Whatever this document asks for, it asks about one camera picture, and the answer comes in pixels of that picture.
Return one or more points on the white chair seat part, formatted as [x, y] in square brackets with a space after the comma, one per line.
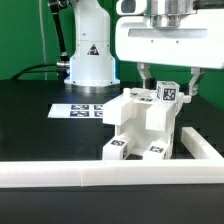
[143, 138]

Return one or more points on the white boundary fence frame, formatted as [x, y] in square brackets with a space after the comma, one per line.
[206, 166]

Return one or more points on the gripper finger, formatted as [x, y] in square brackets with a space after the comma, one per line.
[147, 79]
[197, 75]

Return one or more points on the white flat tagged plate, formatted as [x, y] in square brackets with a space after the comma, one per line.
[76, 111]

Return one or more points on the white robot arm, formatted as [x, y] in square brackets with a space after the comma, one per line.
[91, 64]

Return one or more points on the white tagged cube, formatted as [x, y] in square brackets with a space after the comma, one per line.
[167, 91]

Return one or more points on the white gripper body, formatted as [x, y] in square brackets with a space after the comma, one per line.
[171, 32]

